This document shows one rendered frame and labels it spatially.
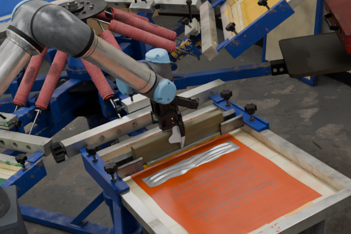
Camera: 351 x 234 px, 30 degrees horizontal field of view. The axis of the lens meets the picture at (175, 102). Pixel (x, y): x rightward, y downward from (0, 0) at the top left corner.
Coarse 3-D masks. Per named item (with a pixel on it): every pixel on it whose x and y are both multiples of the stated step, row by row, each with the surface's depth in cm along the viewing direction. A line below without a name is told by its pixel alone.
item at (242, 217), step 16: (176, 160) 229; (144, 176) 223; (192, 176) 219; (160, 192) 213; (176, 208) 204; (240, 208) 199; (192, 224) 196; (208, 224) 194; (224, 224) 193; (240, 224) 192; (256, 224) 191
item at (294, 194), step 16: (208, 144) 235; (240, 144) 232; (224, 160) 224; (256, 160) 221; (272, 176) 211; (288, 176) 210; (272, 192) 203; (288, 192) 202; (304, 192) 201; (256, 208) 197; (272, 208) 196; (288, 208) 195
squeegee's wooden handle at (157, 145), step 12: (204, 120) 230; (216, 120) 233; (168, 132) 226; (192, 132) 229; (204, 132) 232; (144, 144) 222; (156, 144) 224; (168, 144) 226; (144, 156) 223; (156, 156) 225
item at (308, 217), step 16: (192, 112) 251; (208, 112) 250; (240, 128) 241; (128, 144) 238; (272, 144) 224; (288, 144) 220; (304, 160) 210; (320, 176) 204; (336, 176) 200; (128, 192) 210; (336, 192) 192; (128, 208) 206; (144, 208) 201; (320, 208) 187; (336, 208) 189; (144, 224) 196; (160, 224) 192; (288, 224) 183; (304, 224) 185
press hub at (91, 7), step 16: (80, 0) 296; (96, 0) 292; (80, 16) 275; (80, 64) 288; (64, 80) 293; (112, 80) 285; (96, 96) 294; (80, 112) 286; (96, 112) 286; (112, 144) 310; (112, 208) 327; (128, 224) 330
